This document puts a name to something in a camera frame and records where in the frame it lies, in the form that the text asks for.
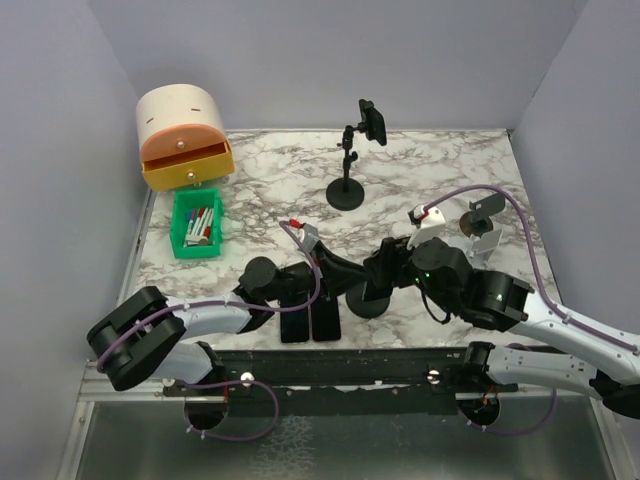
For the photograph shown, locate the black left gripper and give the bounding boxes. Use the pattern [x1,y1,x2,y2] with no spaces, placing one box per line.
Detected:
[265,240,368,302]

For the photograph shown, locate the short black phone stand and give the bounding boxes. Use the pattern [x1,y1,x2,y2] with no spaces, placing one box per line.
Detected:
[345,283,390,319]

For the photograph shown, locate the black phone with pink edge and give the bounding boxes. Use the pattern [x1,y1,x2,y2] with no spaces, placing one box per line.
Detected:
[311,298,341,342]

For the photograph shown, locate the black phone with white edge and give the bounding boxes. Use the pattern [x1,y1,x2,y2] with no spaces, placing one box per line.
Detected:
[280,308,310,344]

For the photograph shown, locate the tall black phone stand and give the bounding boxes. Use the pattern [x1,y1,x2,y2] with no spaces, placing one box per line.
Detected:
[326,99,374,211]

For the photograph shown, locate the brown round base phone stand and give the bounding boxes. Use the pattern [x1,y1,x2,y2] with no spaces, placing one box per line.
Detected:
[459,193,506,238]

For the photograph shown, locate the silver folding phone stand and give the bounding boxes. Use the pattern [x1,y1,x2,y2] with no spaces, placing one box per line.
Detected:
[466,229,503,262]

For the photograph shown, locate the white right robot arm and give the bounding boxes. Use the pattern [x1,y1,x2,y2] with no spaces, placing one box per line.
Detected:
[363,238,639,418]

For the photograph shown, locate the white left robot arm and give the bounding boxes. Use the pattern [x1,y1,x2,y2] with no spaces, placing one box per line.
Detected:
[86,244,365,395]

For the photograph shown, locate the markers in green bin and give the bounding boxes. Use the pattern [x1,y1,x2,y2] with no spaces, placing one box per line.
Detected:
[183,207,214,247]

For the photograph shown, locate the green plastic bin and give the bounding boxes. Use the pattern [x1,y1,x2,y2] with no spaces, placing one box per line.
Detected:
[169,188,224,260]

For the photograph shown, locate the beige and orange drawer box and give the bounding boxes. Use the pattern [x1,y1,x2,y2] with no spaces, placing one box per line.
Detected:
[135,84,235,192]

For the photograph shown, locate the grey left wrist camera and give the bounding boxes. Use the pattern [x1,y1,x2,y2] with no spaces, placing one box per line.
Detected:
[298,223,320,253]

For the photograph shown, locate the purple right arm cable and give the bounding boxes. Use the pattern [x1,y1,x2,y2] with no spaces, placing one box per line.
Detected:
[419,184,640,436]

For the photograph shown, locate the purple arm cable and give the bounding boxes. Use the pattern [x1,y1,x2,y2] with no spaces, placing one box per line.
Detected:
[95,218,322,442]
[419,184,640,436]

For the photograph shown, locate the black mounting rail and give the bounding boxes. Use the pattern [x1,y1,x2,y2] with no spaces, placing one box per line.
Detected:
[163,343,516,417]

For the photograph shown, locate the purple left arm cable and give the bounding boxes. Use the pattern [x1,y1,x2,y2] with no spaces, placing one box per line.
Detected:
[95,218,322,442]

